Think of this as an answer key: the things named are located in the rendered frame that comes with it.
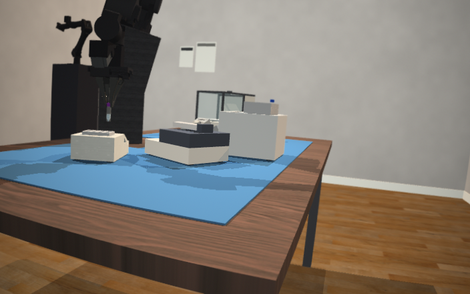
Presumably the blue flat mat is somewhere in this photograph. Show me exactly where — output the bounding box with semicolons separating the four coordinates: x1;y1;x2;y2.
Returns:
0;139;312;226

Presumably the clear test tube with liquid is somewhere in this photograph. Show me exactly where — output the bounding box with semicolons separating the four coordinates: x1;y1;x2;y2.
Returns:
106;103;111;122

